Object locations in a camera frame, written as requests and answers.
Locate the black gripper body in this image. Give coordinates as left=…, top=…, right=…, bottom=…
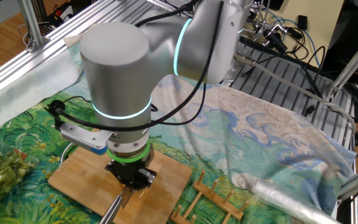
left=112, top=155, right=154, bottom=186

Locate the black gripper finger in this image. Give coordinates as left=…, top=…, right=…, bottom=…
left=132, top=170, right=157, bottom=191
left=104, top=162, right=133, bottom=191

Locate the steel kitchen knife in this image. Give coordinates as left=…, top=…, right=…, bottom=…
left=99, top=185, right=135, bottom=224

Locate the bamboo cutting board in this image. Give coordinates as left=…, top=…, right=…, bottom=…
left=47, top=141, right=194, bottom=224

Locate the wooden peg rack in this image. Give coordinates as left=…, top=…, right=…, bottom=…
left=169, top=169, right=250, bottom=224

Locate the painted landscape tablecloth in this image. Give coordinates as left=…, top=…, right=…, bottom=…
left=0, top=34, right=358, bottom=224

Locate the bag of chopped greens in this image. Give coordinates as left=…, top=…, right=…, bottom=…
left=0, top=132, right=40, bottom=209

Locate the plastic wrapped roll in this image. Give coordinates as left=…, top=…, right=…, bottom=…
left=237, top=172, right=343, bottom=224

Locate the white power strip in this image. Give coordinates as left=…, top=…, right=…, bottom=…
left=53, top=1, right=75, bottom=20

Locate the black power adapter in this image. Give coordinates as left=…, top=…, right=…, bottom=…
left=296, top=14, right=309, bottom=31

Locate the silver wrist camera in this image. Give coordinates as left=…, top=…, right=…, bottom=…
left=53, top=121, right=114, bottom=156

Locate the thick black camera cable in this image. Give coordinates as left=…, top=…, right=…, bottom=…
left=47, top=0, right=225, bottom=131

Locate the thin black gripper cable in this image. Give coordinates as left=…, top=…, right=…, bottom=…
left=149, top=82, right=207, bottom=126

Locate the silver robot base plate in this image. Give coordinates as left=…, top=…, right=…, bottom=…
left=222, top=58, right=246, bottom=87

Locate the black camera on bracket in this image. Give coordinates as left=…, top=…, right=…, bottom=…
left=252, top=23, right=289, bottom=54

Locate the blue cable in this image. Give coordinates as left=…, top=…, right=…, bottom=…
left=267, top=9, right=321, bottom=68

